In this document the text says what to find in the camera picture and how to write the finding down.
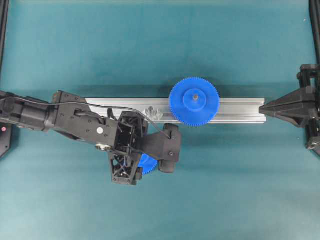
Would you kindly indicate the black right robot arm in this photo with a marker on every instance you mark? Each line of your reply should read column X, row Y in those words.
column 301, row 107

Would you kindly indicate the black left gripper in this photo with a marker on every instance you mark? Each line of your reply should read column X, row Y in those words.
column 74, row 119

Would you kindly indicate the black frame post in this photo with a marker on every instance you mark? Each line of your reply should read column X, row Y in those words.
column 314, row 13
column 4, row 11

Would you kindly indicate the silver aluminium extrusion rail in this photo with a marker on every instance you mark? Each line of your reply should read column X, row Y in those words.
column 231, row 110

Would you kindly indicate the large blue plastic gear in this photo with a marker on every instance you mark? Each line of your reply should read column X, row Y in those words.
column 194, row 113

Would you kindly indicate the small blue plastic gear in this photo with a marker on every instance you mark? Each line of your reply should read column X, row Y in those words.
column 146, row 164

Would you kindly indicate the steel shaft with clear bracket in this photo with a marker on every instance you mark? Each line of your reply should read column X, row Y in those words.
column 153, row 114

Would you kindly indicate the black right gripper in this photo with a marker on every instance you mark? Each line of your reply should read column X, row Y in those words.
column 308, row 72

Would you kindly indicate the black left frame post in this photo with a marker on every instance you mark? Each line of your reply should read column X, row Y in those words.
column 4, row 11

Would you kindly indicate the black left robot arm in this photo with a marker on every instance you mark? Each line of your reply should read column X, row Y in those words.
column 31, row 113

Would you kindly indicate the black right frame post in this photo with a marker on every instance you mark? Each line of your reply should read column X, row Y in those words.
column 314, row 13

